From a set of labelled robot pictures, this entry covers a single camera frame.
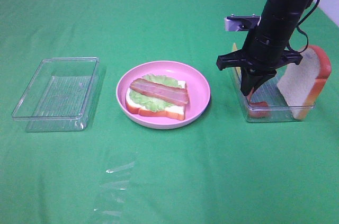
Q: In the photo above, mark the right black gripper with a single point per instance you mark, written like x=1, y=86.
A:
x=261, y=55

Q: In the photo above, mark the bacon strip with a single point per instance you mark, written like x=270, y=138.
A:
x=175, y=95
x=258, y=109

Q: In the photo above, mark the bread slice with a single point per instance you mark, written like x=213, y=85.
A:
x=175, y=112
x=300, y=85

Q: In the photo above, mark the green lettuce leaf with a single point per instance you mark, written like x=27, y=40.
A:
x=152, y=103

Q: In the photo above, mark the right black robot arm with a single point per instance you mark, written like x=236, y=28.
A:
x=281, y=16

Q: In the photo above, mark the yellow cheese slice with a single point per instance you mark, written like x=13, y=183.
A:
x=237, y=69

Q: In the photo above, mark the right clear plastic tray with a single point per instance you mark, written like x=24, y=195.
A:
x=269, y=92

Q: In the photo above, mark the clear plastic tray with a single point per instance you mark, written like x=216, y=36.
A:
x=269, y=92
x=60, y=95

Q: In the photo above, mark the green table cloth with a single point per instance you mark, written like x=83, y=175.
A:
x=219, y=169

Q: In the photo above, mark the clear plastic film sheet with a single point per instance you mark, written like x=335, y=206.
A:
x=112, y=189

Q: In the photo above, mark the left clear plastic tray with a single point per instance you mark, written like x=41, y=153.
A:
x=60, y=95

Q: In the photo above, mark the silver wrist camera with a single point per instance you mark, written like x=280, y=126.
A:
x=241, y=23

